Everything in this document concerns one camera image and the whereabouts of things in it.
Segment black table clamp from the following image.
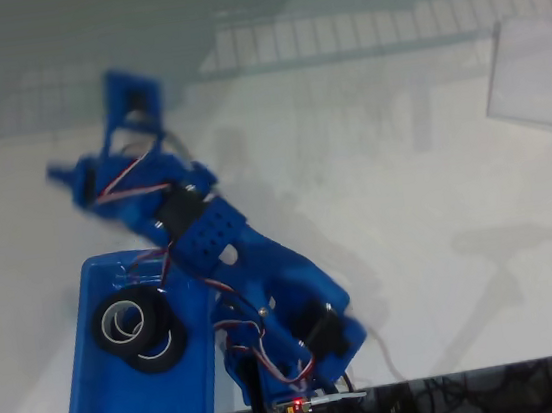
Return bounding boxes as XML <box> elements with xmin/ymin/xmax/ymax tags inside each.
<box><xmin>241</xmin><ymin>353</ymin><xmax>271</xmax><ymax>413</ymax></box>

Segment controller board with red light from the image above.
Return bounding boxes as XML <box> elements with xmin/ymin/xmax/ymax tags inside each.
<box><xmin>271</xmin><ymin>392</ymin><xmax>315</xmax><ymax>413</ymax></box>

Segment white foam sheet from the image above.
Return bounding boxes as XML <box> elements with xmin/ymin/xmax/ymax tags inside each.
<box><xmin>474</xmin><ymin>13</ymin><xmax>552</xmax><ymax>146</ymax></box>

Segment red black servo wires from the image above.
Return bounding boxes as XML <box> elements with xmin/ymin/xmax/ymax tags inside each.
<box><xmin>91</xmin><ymin>131</ymin><xmax>319</xmax><ymax>404</ymax></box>

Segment blue camera mount with camera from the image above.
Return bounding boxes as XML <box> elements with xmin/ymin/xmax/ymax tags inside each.
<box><xmin>95</xmin><ymin>63</ymin><xmax>172</xmax><ymax>156</ymax></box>

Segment black cables under table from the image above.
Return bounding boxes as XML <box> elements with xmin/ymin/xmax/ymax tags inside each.
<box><xmin>322</xmin><ymin>358</ymin><xmax>552</xmax><ymax>413</ymax></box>

